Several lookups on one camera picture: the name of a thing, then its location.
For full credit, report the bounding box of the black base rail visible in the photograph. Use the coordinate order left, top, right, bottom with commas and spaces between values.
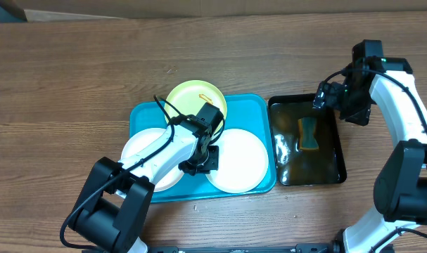
129, 242, 341, 253

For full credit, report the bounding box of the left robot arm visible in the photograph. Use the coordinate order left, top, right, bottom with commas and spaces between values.
60, 112, 224, 252

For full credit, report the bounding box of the teal plastic tray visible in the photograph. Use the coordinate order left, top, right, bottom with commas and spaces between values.
129, 93, 276, 203

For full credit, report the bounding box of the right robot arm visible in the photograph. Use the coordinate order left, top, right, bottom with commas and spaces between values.
313, 39, 427, 252

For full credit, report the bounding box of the yellow-green plate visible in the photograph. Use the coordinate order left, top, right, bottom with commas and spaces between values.
165, 80, 227, 118

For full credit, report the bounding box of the black water basin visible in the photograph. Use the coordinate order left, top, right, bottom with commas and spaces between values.
268, 93, 348, 186

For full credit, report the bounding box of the green yellow sponge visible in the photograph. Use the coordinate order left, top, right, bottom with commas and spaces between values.
298, 117, 319, 151

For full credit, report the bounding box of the white plate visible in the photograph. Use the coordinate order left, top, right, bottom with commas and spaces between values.
206, 129, 269, 193
121, 128, 184, 192

